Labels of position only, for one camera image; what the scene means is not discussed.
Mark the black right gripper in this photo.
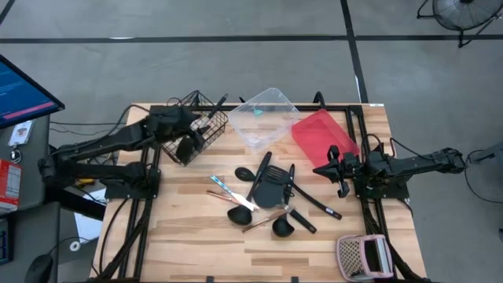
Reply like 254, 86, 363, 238
313, 144, 365, 200

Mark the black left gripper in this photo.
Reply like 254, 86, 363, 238
147, 105, 207, 154

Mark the black slotted turner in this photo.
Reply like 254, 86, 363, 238
262, 164, 343, 220

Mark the black slotted spoon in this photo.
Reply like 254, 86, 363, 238
234, 167, 260, 186

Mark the iridescent table knife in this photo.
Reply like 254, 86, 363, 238
209, 175, 260, 212

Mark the rose gold cutlery piece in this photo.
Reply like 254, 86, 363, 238
241, 210, 291, 233

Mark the red plastic tray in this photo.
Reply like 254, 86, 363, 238
290, 108, 362, 169

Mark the black table edge clamp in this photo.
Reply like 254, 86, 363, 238
313, 90, 328, 109

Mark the clear plastic container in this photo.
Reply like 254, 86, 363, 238
227, 86, 302, 154

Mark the pink plastic basket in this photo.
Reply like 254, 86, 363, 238
336, 233, 395, 282

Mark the black desk leg bar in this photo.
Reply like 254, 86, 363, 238
45, 184, 107, 221

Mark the white paper sheet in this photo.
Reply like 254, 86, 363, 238
72, 187, 108, 245

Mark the grey stand base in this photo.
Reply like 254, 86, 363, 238
469, 141, 503, 166

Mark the grey desk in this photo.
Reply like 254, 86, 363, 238
0, 116, 62, 283

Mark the white id badge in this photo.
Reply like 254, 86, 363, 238
7, 119, 36, 149

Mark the computer monitor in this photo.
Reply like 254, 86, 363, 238
0, 53, 66, 130

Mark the red cardboard box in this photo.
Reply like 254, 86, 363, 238
0, 159, 23, 213

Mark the black floor fan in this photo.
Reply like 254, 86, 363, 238
416, 0, 503, 49

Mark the black computer mouse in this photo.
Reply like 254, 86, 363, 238
24, 253, 54, 283

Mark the black keyboard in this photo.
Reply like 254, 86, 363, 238
0, 218, 13, 265

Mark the black wire basket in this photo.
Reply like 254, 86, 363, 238
160, 90, 229, 168

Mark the black floor cable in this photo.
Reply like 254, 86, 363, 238
464, 148, 503, 205

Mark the black cable beside frame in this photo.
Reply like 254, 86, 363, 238
97, 198, 130, 276

